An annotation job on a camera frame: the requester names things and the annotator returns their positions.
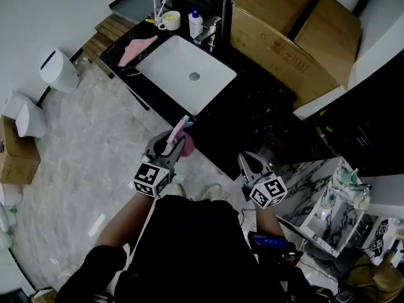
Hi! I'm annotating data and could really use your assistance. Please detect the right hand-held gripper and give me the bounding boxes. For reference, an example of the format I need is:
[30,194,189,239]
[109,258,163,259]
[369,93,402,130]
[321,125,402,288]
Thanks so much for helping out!
[237,151,288,209]

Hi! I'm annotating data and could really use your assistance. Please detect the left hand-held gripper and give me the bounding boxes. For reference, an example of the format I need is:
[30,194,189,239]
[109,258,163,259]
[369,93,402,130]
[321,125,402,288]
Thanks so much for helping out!
[132,129,187,199]

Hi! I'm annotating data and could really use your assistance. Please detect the pink spray bottle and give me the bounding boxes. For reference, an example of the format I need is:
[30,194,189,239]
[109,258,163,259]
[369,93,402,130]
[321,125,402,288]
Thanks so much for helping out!
[166,114,196,157]

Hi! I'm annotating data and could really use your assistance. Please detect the person's right forearm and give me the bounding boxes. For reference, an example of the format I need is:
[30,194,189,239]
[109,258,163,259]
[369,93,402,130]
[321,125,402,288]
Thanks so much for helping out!
[254,205,285,236]

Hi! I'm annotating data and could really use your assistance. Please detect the person's left forearm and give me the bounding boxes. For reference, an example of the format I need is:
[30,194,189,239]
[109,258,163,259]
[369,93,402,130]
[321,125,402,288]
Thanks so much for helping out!
[94,191,157,249]

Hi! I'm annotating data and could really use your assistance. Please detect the white pump bottle blue cap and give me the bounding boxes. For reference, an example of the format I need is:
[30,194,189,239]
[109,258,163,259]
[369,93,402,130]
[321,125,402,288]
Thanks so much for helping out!
[188,6,205,39]

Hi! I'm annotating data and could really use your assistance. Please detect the person's right shoe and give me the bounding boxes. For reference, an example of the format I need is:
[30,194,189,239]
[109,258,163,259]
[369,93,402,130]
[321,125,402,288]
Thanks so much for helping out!
[201,183,223,201]

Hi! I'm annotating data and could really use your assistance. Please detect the white marbled vanity unit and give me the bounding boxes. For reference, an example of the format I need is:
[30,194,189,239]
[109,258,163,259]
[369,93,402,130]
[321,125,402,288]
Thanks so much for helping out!
[274,156,372,258]

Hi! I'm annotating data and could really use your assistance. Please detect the black marble vanity table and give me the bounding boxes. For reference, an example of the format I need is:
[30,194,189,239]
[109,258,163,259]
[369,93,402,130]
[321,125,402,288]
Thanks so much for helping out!
[99,17,299,181]

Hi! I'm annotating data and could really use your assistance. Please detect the black device with blue screen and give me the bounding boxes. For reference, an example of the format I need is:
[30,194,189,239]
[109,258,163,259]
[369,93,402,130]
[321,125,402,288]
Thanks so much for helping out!
[247,231,304,264]

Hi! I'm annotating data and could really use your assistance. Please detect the white rectangular sink basin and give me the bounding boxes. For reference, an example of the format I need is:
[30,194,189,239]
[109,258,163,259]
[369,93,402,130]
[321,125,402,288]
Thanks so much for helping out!
[134,35,237,116]

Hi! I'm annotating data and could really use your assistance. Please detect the green cup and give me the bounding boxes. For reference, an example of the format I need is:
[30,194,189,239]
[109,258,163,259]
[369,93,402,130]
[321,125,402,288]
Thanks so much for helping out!
[340,169,359,186]

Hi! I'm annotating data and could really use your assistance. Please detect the pink cloth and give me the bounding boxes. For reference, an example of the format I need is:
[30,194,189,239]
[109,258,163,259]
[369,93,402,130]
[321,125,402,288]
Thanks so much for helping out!
[117,35,158,68]

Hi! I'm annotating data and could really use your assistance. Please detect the person's black clothing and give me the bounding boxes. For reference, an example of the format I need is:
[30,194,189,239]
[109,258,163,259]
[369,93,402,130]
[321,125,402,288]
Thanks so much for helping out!
[55,196,316,303]

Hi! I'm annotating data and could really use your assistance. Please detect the cream cup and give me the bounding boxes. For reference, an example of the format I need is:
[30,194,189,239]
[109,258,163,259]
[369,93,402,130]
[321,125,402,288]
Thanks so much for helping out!
[353,194,371,210]

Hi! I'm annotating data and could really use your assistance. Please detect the dark cabinet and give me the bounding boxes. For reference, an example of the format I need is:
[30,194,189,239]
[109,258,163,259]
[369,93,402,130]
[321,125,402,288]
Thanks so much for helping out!
[296,52,404,178]

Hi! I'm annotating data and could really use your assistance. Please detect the chrome faucet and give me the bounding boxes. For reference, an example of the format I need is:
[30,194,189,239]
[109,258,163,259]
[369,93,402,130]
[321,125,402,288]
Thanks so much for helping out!
[193,15,222,52]

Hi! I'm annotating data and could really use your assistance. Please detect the white mug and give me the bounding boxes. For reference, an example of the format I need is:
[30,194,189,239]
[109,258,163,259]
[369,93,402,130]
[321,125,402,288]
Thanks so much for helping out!
[157,10,182,32]

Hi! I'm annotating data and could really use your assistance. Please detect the wooden steps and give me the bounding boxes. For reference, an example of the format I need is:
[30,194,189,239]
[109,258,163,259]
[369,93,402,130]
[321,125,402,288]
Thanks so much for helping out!
[81,13,136,75]

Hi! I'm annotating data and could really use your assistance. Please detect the white bin with black slot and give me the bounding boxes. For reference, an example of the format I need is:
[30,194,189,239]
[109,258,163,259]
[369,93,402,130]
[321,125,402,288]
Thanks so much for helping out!
[39,48,80,93]

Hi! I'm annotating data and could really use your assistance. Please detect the plain white bin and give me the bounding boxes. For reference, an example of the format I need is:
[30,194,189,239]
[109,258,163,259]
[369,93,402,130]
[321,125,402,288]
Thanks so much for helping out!
[15,101,47,138]

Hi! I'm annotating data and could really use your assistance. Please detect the large cardboard box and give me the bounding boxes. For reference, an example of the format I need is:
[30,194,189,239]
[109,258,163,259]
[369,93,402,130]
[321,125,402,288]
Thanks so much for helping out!
[230,0,362,109]

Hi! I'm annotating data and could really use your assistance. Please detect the small cardboard box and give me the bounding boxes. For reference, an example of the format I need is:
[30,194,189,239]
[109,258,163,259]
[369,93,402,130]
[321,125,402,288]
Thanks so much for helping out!
[0,115,42,186]

